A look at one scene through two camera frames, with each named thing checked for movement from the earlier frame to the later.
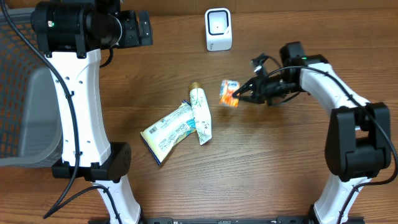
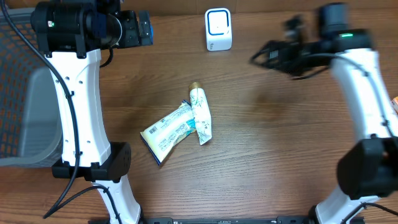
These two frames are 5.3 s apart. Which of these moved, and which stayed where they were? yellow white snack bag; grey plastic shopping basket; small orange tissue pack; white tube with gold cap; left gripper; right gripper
Moved: right gripper; small orange tissue pack
Stayed: left gripper; grey plastic shopping basket; yellow white snack bag; white tube with gold cap
